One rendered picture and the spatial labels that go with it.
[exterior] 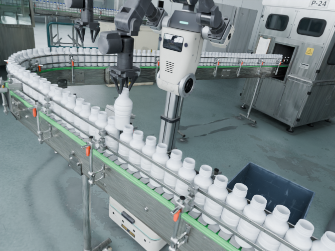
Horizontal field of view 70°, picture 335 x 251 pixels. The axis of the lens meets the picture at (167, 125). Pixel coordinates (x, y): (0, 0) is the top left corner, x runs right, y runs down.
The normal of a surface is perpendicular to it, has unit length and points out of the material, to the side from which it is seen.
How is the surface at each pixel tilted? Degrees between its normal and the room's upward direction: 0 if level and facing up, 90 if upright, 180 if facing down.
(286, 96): 90
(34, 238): 0
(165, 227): 90
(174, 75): 90
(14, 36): 90
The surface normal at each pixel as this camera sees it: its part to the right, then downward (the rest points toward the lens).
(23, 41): 0.76, 0.37
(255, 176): -0.63, 0.26
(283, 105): -0.84, 0.14
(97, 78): 0.53, 0.44
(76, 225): 0.13, -0.89
